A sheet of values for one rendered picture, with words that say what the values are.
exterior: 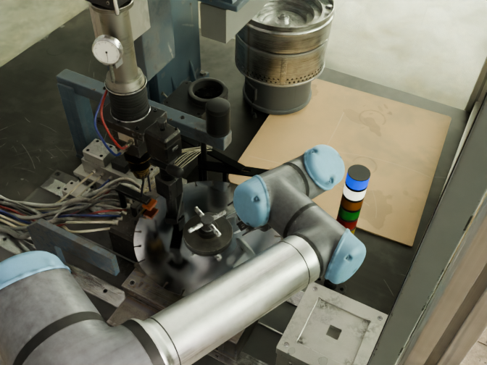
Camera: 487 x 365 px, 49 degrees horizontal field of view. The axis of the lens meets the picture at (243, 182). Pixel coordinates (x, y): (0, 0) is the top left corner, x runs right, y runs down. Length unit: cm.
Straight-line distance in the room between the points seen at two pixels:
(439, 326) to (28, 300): 44
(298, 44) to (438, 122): 58
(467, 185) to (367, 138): 125
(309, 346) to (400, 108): 104
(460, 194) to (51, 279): 47
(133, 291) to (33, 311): 62
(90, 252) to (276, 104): 87
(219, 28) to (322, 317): 67
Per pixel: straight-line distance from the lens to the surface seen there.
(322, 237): 78
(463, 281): 48
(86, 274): 143
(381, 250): 149
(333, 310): 119
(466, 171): 53
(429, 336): 55
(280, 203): 82
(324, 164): 89
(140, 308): 127
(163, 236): 122
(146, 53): 115
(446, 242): 61
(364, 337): 117
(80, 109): 158
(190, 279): 115
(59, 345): 63
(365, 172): 108
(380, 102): 194
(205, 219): 117
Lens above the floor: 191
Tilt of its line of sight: 47 degrees down
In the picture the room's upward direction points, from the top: 2 degrees clockwise
